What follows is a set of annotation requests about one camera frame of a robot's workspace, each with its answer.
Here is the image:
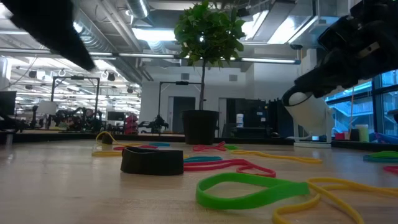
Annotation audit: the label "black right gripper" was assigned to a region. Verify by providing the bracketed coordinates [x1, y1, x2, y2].
[294, 0, 398, 98]

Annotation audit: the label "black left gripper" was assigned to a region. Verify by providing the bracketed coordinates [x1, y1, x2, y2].
[1, 0, 96, 72]

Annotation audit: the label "yellow rubber band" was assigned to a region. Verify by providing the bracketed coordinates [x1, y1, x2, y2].
[231, 149, 323, 165]
[91, 150, 189, 158]
[95, 131, 142, 147]
[272, 177, 398, 224]

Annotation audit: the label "black wide rubber band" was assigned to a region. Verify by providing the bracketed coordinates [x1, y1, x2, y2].
[120, 146, 185, 176]

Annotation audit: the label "yellow-green container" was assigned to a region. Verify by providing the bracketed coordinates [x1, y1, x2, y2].
[355, 124, 370, 143]

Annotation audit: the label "black background robot arms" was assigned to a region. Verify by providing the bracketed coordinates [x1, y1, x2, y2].
[51, 107, 105, 133]

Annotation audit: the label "small black monitor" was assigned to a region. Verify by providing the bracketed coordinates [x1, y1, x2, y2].
[107, 111, 126, 121]

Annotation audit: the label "red background object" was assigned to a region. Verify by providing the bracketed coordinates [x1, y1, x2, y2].
[124, 114, 139, 135]

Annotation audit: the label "black equipment cabinet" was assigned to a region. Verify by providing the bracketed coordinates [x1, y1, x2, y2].
[225, 98, 295, 139]

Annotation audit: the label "green potted plant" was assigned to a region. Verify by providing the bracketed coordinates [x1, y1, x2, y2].
[174, 0, 246, 146]

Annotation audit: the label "long ceiling light rail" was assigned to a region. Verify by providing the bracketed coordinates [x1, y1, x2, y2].
[0, 46, 302, 65]

